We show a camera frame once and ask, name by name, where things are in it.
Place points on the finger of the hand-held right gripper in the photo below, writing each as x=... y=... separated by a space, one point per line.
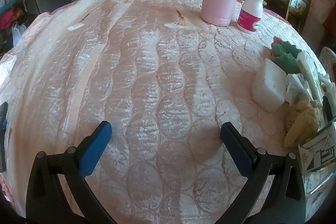
x=326 y=108

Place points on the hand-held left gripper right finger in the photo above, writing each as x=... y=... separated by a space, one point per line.
x=236 y=150

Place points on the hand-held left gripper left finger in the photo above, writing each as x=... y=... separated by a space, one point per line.
x=95 y=150

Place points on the white medicine box rainbow logo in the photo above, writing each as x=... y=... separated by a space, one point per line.
x=320 y=145

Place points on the white foam block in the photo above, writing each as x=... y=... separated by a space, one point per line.
x=267 y=87

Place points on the crumpled yellow tissue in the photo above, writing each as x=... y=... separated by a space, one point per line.
x=302 y=119

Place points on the crumpled white paper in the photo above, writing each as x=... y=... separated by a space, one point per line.
x=295 y=85

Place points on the white plastic tube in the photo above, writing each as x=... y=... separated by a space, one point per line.
x=308 y=69

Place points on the sofa with patterned cover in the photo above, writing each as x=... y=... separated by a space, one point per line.
x=328 y=58

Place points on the green towel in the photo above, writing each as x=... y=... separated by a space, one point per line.
x=284 y=56

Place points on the black object with blue part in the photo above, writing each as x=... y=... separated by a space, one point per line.
x=3 y=140

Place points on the white pill bottle pink label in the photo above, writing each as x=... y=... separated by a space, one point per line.
x=250 y=16

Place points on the pile of colourful clothes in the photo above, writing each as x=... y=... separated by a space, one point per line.
x=10 y=16

